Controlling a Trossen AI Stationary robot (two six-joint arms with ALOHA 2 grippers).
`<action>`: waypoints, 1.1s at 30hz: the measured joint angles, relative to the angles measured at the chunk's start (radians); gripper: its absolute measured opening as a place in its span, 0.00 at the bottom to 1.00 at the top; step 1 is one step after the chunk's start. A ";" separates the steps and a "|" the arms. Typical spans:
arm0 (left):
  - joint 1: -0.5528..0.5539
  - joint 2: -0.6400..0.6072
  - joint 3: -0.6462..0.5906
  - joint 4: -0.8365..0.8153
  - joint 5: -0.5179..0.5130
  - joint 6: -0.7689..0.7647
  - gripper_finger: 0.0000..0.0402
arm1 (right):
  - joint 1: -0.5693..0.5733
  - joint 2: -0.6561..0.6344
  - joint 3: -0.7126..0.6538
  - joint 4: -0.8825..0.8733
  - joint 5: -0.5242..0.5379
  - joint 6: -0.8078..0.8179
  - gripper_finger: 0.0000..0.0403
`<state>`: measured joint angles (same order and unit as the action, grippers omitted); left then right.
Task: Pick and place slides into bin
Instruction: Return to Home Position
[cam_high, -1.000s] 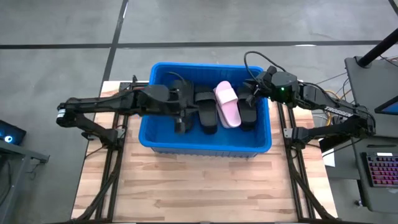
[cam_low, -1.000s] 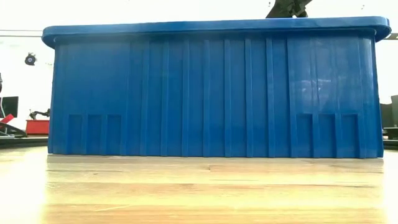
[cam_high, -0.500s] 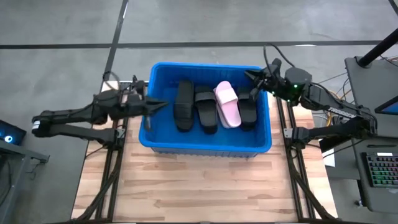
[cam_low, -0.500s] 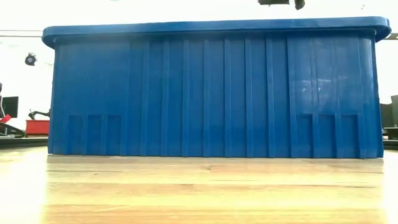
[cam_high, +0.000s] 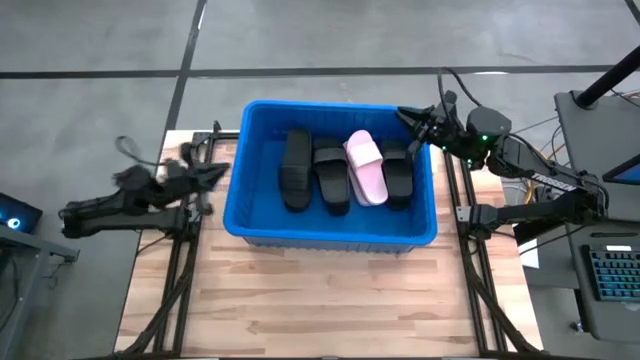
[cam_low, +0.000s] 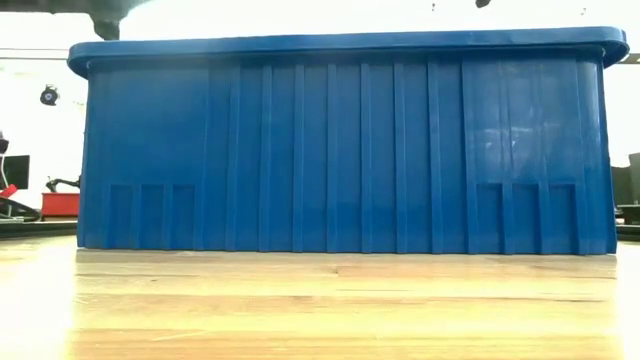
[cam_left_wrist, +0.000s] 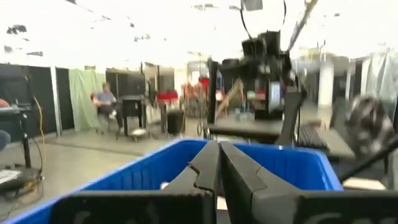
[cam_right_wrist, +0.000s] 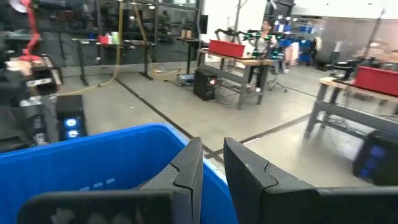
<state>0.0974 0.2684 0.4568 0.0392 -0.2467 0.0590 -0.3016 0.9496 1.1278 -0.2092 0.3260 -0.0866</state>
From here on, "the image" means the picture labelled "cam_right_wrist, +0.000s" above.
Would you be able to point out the black computer tower blue lights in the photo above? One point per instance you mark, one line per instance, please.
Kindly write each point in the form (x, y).
(71, 109)

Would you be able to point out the green white bottle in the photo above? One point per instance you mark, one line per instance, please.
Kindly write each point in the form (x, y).
(114, 38)

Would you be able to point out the wood-topped station table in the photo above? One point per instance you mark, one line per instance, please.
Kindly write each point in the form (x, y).
(43, 74)

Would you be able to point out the black background robot arm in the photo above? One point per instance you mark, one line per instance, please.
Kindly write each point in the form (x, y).
(345, 70)
(256, 37)

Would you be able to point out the grey wood-topped work table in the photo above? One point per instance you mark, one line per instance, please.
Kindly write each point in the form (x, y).
(244, 87)
(351, 115)

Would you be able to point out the blue storage bin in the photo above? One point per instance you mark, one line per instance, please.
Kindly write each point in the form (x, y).
(304, 29)

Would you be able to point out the silver flat box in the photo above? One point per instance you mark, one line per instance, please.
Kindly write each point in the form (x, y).
(186, 79)

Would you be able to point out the cardboard box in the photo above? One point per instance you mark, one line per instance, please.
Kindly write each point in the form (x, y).
(186, 33)

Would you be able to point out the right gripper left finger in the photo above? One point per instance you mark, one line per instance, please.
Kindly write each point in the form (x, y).
(186, 186)

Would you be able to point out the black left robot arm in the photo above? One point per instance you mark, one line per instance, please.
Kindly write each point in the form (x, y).
(12, 90)

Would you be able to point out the small red box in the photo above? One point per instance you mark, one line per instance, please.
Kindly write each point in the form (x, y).
(102, 39)

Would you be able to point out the person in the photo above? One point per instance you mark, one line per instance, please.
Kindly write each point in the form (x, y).
(265, 43)

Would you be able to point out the black standing desk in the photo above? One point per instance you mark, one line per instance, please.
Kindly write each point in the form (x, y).
(81, 62)
(189, 56)

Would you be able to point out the blue plastic bin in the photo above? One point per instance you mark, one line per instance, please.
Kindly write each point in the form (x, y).
(93, 161)

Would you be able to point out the red plastic bin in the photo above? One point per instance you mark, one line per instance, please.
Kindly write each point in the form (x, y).
(376, 81)
(227, 49)

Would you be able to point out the background office chair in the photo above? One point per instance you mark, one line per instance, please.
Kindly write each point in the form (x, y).
(276, 74)

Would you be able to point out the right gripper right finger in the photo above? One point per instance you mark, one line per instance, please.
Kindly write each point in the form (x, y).
(255, 193)

